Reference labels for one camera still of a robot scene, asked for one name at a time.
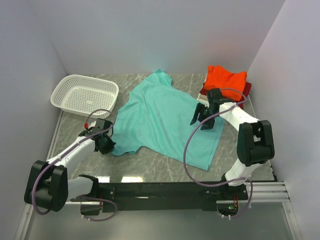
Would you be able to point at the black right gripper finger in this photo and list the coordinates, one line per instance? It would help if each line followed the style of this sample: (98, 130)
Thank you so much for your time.
(208, 125)
(198, 114)

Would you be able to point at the folded beige t-shirt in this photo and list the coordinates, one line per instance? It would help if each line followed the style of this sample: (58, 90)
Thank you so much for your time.
(202, 96)

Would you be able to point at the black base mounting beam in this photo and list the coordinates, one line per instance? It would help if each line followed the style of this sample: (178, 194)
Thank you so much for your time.
(151, 196)

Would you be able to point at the teal t-shirt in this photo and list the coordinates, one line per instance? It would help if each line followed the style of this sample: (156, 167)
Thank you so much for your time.
(157, 116)

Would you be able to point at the folded dark red t-shirt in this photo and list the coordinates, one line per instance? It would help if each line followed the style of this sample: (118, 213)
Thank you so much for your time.
(246, 90)

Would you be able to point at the aluminium extrusion rail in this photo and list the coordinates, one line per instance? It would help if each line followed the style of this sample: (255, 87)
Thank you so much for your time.
(270, 217)

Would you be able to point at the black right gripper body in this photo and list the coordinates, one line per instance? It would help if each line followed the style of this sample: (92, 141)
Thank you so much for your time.
(204, 111)

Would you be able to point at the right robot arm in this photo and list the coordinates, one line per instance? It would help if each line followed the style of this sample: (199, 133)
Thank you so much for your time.
(255, 143)

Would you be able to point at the folded orange t-shirt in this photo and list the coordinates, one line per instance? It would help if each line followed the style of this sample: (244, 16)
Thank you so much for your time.
(219, 77)

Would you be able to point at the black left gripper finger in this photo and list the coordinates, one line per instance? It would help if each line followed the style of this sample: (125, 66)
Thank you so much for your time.
(109, 145)
(103, 151)

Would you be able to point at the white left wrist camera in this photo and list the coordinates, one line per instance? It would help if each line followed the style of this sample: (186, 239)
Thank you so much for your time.
(90, 128)

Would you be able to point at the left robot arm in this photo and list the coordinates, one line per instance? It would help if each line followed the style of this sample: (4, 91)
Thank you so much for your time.
(48, 187)

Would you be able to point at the white perforated plastic basket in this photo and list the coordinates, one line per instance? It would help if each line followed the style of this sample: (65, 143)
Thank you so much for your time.
(84, 95)

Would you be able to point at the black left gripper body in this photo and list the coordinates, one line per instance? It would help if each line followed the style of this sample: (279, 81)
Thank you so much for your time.
(105, 136)

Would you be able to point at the folded white t-shirt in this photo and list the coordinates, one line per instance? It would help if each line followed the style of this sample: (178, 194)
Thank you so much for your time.
(203, 101)

